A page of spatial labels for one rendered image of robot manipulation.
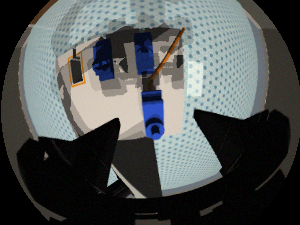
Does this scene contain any cream flat rectangular plate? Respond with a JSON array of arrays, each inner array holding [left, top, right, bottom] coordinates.
[[54, 27, 185, 141]]

